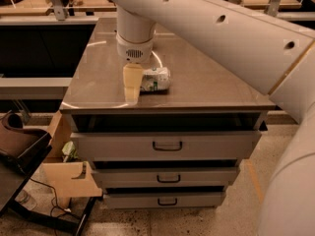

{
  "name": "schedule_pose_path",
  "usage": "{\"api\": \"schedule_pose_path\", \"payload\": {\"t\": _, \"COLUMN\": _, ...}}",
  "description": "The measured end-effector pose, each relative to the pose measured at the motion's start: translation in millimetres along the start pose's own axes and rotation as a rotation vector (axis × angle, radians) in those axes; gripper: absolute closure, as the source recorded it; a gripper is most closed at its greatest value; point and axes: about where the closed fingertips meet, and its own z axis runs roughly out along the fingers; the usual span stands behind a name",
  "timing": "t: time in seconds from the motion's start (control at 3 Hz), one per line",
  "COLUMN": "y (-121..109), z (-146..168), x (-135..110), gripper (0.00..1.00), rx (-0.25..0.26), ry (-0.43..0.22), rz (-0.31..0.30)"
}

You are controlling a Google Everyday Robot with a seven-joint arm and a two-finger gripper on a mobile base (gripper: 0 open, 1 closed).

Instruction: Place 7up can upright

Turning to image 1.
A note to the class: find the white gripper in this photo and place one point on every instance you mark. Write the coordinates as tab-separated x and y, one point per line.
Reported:
134	52

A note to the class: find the crushed 7up can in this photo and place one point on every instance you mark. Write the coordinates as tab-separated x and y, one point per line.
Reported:
155	79

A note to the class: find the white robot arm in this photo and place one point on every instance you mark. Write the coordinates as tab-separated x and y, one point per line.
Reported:
276	58

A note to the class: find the grey drawer cabinet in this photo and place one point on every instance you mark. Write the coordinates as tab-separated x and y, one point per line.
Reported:
202	97

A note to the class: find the middle grey drawer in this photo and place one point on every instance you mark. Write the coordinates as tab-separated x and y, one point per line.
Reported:
165	177

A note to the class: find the grey drawer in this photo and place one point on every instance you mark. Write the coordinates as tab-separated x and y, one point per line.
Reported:
165	177
165	146
164	200

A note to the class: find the top grey drawer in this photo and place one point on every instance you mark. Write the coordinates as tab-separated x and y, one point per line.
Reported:
165	146

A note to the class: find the cardboard piece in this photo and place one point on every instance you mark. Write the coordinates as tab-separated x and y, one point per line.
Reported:
71	180

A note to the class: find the bottom grey drawer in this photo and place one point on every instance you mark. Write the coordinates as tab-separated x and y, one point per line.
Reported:
164	200

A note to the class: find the dark brown chair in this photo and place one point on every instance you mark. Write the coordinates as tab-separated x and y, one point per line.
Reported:
22	150

